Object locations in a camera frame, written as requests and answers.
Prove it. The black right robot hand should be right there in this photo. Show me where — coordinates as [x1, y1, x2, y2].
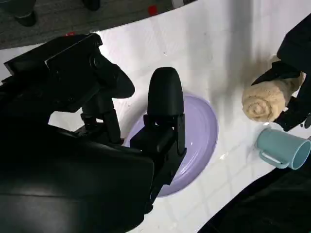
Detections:
[0, 33, 187, 233]

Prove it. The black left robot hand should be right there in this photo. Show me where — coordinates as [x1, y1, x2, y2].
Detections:
[251, 15, 311, 132]

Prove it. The beige towel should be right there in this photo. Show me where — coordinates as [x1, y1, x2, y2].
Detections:
[241, 54, 306, 122]

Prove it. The pale green mug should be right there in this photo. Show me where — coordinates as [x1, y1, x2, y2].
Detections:
[257, 128, 311, 170]

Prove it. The lilac plate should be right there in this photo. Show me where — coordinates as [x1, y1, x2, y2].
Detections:
[122, 94, 219, 199]

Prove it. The black furniture foot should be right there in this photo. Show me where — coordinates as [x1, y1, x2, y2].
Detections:
[82, 0, 102, 12]
[12, 8, 37, 27]

